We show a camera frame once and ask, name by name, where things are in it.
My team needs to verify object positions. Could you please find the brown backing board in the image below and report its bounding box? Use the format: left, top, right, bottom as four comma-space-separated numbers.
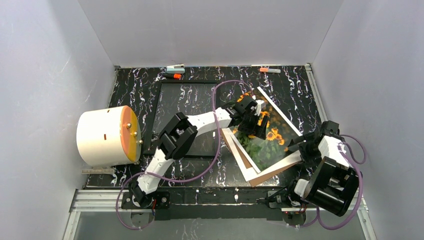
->
220, 128, 302, 187

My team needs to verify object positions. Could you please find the sunflower photo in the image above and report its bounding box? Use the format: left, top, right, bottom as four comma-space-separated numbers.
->
229, 87, 301, 173

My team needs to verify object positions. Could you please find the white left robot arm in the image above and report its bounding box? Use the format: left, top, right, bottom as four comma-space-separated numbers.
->
131, 96, 269, 196

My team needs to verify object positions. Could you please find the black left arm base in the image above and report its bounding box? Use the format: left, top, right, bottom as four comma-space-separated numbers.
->
120, 186, 171, 210

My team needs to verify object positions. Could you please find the white mat board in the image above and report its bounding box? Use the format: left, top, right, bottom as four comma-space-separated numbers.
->
221, 87, 302, 187

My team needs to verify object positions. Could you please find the black orange marker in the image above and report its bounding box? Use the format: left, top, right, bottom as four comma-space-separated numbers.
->
162, 73, 182, 80

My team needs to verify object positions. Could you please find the aluminium rail frame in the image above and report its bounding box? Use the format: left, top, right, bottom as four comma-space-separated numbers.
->
62, 187, 379, 240

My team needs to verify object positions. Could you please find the wooden ruler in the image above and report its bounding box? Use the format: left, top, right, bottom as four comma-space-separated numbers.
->
81, 168, 115, 175

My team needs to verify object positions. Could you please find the white cylinder orange lid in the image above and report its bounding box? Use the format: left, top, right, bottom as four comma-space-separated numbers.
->
76, 105, 143, 168

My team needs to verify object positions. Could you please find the black picture frame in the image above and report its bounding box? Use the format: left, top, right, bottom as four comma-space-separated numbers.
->
142, 80, 218, 156

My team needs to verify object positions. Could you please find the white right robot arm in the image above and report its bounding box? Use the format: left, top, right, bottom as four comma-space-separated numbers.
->
287, 120, 359, 217

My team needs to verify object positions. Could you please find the orange white marker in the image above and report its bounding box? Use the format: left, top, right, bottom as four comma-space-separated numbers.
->
259, 67, 281, 74

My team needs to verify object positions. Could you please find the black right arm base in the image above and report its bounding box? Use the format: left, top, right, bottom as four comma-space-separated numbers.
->
264, 186, 309, 211

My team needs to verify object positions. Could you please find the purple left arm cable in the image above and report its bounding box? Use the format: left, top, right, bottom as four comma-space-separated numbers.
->
114, 79, 256, 231

